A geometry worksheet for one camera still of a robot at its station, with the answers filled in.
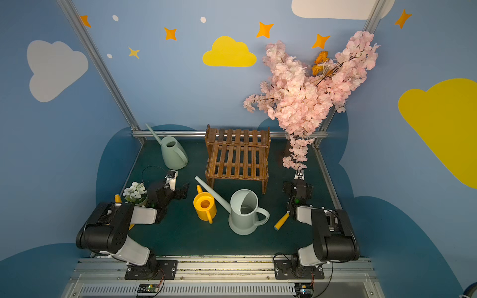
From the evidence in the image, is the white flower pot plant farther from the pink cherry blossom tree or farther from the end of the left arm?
the pink cherry blossom tree


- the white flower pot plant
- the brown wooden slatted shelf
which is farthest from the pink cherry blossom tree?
the white flower pot plant

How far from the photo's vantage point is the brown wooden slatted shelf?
87 cm

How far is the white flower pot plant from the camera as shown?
84 cm
